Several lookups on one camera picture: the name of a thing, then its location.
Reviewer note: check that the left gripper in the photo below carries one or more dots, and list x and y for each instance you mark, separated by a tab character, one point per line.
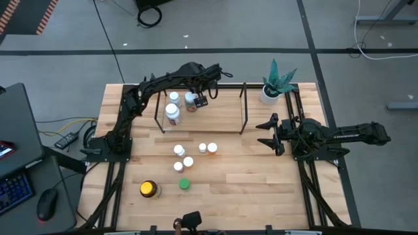
202	75

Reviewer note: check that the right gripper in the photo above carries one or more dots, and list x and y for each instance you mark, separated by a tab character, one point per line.
278	137

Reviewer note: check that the multivitamin gummies jar white cap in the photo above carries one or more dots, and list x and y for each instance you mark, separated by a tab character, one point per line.
190	106

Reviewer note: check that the white medicine bottle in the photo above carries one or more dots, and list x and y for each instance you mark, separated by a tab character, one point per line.
178	149
174	97

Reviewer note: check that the large white bottle purple label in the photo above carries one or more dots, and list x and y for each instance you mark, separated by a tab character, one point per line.
171	110

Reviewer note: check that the small white pill bottle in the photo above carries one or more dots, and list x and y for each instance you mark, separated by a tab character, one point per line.
202	147

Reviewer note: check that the white-capped bottle with maroon label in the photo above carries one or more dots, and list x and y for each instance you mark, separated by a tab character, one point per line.
178	166

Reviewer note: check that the green bottle with green cap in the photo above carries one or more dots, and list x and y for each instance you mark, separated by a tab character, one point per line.
184	184

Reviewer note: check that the amber bottle with yellow cap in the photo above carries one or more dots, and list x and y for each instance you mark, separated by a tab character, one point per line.
147	188

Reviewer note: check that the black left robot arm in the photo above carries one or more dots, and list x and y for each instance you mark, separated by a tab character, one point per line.
156	81

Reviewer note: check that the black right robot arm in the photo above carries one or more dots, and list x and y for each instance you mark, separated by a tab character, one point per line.
352	135

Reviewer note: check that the green plant in white pot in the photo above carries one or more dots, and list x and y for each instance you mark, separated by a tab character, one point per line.
269	96

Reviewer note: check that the black box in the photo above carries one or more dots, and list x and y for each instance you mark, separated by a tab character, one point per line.
150	2

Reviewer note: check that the black device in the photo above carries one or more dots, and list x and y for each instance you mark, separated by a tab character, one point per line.
192	219

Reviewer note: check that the grey table leg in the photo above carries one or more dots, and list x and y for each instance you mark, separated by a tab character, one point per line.
385	20
403	106

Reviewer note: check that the black power adapter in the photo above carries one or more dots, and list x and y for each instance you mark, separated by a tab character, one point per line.
66	140

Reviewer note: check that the dark grey desk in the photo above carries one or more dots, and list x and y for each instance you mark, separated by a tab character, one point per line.
19	124

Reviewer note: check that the black computer mouse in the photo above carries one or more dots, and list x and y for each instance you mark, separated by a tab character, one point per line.
47	204

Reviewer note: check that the dark mat with orange stripes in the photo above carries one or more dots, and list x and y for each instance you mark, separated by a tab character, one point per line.
26	16

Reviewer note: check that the phone with red edge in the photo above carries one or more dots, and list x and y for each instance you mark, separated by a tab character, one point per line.
5	150

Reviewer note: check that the black keyboard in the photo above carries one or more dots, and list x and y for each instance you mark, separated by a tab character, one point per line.
13	192

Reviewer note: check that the wooden shelf with black frame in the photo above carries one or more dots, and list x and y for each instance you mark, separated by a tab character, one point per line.
215	114

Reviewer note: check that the black aluminium table frame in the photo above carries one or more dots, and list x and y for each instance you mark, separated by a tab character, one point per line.
228	86

